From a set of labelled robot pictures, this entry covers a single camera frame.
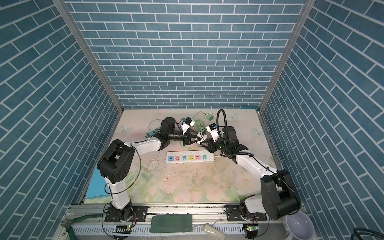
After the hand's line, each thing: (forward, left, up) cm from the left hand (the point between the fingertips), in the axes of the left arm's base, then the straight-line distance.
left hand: (199, 138), depth 83 cm
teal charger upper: (+15, +33, -16) cm, 40 cm away
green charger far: (+30, -9, -15) cm, 35 cm away
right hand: (-1, -1, -1) cm, 2 cm away
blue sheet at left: (-21, +57, -17) cm, 63 cm away
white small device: (-41, -4, -13) cm, 43 cm away
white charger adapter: (-1, -2, +3) cm, 4 cm away
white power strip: (-4, +5, -14) cm, 16 cm away
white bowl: (-40, -47, -15) cm, 63 cm away
